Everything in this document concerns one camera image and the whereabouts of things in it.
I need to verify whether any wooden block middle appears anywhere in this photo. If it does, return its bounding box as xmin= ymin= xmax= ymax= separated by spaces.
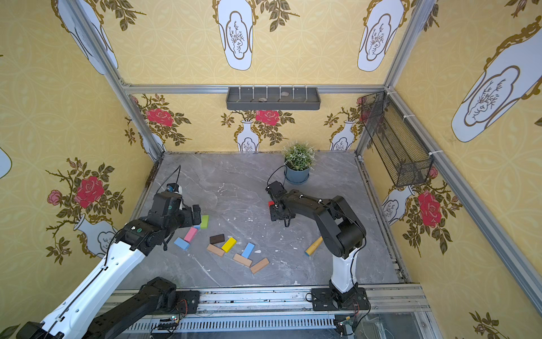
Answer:
xmin=233 ymin=254 xmax=252 ymax=268

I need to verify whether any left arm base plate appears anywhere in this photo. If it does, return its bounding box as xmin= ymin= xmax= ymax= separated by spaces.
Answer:
xmin=171 ymin=290 xmax=200 ymax=316

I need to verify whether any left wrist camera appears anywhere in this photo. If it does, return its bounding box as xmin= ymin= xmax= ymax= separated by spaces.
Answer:
xmin=166 ymin=182 xmax=182 ymax=194

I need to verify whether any green block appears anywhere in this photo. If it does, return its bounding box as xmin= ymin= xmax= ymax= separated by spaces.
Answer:
xmin=200 ymin=216 xmax=209 ymax=230

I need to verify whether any dark brown block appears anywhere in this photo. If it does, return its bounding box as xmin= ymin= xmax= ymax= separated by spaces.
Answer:
xmin=209 ymin=234 xmax=225 ymax=244

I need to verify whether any black wire mesh basket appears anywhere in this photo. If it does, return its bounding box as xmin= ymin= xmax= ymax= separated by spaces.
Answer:
xmin=360 ymin=92 xmax=433 ymax=187

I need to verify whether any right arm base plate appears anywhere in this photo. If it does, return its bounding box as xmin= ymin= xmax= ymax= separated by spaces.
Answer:
xmin=309 ymin=288 xmax=371 ymax=312

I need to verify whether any yellow block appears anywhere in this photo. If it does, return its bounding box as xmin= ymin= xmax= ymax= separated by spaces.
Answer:
xmin=222 ymin=237 xmax=237 ymax=253

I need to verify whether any pink block left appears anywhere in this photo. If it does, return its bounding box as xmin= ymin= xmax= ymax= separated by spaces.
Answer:
xmin=183 ymin=227 xmax=198 ymax=243

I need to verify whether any wooden block right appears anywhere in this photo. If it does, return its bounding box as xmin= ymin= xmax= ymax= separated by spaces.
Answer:
xmin=250 ymin=258 xmax=270 ymax=274

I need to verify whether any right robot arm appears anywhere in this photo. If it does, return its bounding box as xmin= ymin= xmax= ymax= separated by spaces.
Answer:
xmin=266 ymin=181 xmax=367 ymax=303

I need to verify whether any circuit board with wires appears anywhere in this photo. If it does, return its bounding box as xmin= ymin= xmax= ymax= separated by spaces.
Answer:
xmin=150 ymin=316 xmax=182 ymax=338

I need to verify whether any wooden block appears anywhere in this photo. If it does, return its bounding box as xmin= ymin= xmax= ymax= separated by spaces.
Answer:
xmin=233 ymin=254 xmax=252 ymax=268
xmin=207 ymin=244 xmax=225 ymax=257
xmin=250 ymin=258 xmax=270 ymax=274

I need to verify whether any wooden block left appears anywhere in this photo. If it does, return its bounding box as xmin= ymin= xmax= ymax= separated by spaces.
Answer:
xmin=207 ymin=244 xmax=225 ymax=257

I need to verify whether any grey wall shelf tray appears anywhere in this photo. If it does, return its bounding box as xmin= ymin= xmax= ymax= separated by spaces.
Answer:
xmin=226 ymin=86 xmax=321 ymax=111

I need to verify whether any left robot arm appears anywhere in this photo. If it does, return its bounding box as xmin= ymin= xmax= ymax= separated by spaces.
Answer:
xmin=16 ymin=191 xmax=202 ymax=338

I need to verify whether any aluminium rail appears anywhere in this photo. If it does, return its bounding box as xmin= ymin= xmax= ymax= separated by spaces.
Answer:
xmin=63 ymin=282 xmax=443 ymax=339

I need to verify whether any light blue block left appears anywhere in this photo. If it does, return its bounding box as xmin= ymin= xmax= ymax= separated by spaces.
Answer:
xmin=174 ymin=237 xmax=190 ymax=251

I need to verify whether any potted green plant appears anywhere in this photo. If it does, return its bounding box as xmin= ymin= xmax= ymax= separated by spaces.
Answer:
xmin=284 ymin=143 xmax=315 ymax=185

